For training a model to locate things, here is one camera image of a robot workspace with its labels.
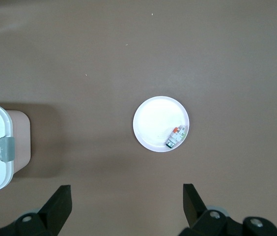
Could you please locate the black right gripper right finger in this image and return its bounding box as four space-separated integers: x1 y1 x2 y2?
179 183 232 236

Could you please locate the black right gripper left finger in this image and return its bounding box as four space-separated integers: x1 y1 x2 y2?
13 184 73 236

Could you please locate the pale pink round plate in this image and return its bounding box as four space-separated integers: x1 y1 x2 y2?
133 96 191 153

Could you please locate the white switch with orange tab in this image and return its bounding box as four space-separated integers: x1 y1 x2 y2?
166 125 188 149

